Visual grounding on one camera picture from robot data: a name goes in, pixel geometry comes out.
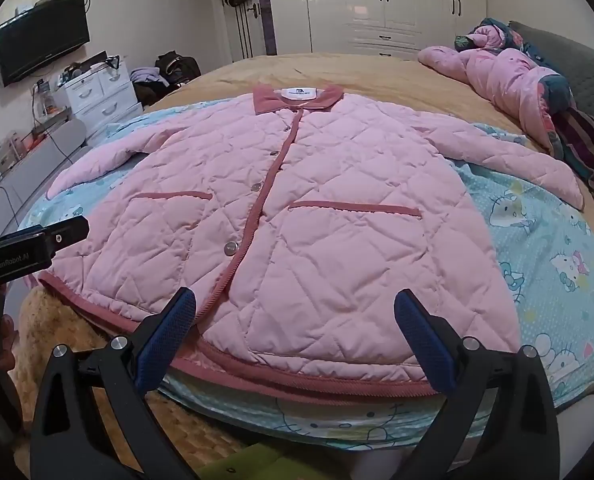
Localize pink padded garment pile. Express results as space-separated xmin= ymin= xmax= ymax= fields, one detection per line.
xmin=418 ymin=17 xmax=578 ymax=158

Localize cream room door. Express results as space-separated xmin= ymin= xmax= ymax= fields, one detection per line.
xmin=217 ymin=0 xmax=272 ymax=63

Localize purple clothes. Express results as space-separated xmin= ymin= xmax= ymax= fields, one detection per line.
xmin=130 ymin=66 xmax=170 ymax=86

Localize black cable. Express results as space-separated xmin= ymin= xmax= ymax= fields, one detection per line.
xmin=0 ymin=127 xmax=73 ymax=216

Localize dark clothes pile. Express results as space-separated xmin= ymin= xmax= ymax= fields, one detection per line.
xmin=154 ymin=51 xmax=201 ymax=88
xmin=133 ymin=79 xmax=170 ymax=107

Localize blue cartoon print blanket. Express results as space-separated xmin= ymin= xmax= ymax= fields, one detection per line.
xmin=17 ymin=105 xmax=594 ymax=448

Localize white wardrobe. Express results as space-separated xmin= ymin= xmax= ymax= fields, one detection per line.
xmin=266 ymin=0 xmax=488 ymax=61

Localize pink quilted jacket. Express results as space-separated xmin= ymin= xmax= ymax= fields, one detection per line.
xmin=40 ymin=84 xmax=585 ymax=396

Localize grey rounded cabinet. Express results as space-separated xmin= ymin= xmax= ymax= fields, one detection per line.
xmin=0 ymin=120 xmax=93 ymax=233

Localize tan fuzzy blanket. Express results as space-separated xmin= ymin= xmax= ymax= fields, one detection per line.
xmin=14 ymin=285 xmax=258 ymax=480

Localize dark striped cloth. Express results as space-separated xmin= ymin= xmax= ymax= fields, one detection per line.
xmin=552 ymin=107 xmax=594 ymax=218

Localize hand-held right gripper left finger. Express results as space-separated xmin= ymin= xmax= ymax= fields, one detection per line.
xmin=30 ymin=287 xmax=200 ymax=480

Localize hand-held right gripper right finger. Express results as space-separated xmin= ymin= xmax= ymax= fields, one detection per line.
xmin=392 ymin=289 xmax=560 ymax=480

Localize person's left hand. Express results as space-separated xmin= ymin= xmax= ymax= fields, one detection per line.
xmin=0 ymin=310 xmax=18 ymax=367

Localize black flat television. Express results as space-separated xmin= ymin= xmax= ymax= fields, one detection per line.
xmin=0 ymin=0 xmax=91 ymax=87

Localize white drawer chest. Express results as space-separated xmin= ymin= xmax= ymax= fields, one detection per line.
xmin=57 ymin=57 xmax=144 ymax=141

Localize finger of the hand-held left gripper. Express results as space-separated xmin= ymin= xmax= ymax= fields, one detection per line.
xmin=40 ymin=215 xmax=90 ymax=258

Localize grey padded headboard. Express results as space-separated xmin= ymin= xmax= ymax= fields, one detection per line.
xmin=507 ymin=20 xmax=594 ymax=131

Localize person's green top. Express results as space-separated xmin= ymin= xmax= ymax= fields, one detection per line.
xmin=209 ymin=442 xmax=303 ymax=480

